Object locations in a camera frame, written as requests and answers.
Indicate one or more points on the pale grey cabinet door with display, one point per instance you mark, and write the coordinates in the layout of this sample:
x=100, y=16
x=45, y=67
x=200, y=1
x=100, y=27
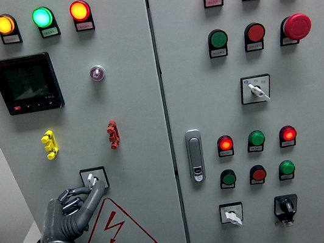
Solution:
x=136, y=116

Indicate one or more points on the silver door lock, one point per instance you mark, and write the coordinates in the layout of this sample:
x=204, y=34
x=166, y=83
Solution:
x=195, y=156

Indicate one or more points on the black display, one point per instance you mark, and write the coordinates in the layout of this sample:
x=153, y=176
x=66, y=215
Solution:
x=27, y=83

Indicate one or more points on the white lamp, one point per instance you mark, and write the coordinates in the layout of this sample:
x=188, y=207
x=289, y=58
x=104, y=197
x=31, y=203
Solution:
x=97, y=73

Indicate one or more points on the small green push button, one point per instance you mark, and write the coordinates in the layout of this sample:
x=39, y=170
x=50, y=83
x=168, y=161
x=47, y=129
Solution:
x=229, y=178

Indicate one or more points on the small red lit lamp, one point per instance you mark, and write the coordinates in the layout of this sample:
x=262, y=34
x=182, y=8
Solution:
x=288, y=133
x=225, y=143

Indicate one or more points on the small red push button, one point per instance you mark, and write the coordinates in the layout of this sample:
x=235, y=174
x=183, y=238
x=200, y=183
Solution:
x=258, y=174

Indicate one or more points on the small green lamp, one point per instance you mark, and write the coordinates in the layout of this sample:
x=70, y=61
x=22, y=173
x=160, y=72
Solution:
x=287, y=168
x=257, y=138

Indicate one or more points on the large green lit lamp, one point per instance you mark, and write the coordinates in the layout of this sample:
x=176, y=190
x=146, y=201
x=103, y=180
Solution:
x=42, y=17

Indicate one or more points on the large yellow lit lamp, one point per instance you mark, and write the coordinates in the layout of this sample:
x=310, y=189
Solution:
x=4, y=24

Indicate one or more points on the large red lit lamp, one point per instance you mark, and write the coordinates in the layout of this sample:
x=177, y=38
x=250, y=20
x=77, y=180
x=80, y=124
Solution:
x=79, y=10

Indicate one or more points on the large green push button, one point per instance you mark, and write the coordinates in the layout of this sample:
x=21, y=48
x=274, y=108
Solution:
x=218, y=38

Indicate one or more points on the pale grey cabinet door with lock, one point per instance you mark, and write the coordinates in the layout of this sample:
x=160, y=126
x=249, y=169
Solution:
x=301, y=105

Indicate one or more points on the large red push button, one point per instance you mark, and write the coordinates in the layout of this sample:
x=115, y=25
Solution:
x=255, y=32

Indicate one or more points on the large red stop button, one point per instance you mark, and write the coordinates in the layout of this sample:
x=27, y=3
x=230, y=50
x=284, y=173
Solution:
x=297, y=26

